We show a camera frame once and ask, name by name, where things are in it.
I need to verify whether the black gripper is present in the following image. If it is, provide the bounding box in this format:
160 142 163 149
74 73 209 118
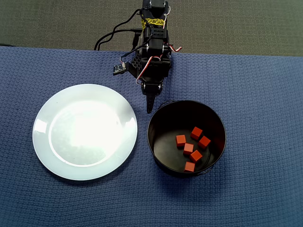
141 61 169 114

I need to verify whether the red cube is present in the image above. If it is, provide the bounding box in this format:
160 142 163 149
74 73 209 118
198 135 212 149
184 161 196 173
190 126 204 140
183 143 195 156
189 149 203 163
175 134 187 147

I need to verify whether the white round plate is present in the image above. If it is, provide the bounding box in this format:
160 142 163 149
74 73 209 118
32 83 138 182

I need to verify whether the black metal bucket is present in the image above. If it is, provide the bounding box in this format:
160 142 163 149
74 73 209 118
147 100 227 178

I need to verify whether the yellow black tape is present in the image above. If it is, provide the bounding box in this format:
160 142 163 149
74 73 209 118
141 18 166 26

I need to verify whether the blue waffle cloth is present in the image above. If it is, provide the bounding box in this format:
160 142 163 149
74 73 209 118
0 45 303 227

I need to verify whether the red white servo wire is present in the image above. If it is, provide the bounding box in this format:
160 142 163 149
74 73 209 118
135 56 154 85
166 43 183 52

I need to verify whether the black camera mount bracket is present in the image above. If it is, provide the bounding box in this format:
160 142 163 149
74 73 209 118
125 61 143 80

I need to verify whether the small camera circuit board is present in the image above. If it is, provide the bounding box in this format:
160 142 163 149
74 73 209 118
112 63 127 76

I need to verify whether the black base cable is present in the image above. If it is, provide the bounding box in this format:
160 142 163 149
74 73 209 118
97 27 143 51

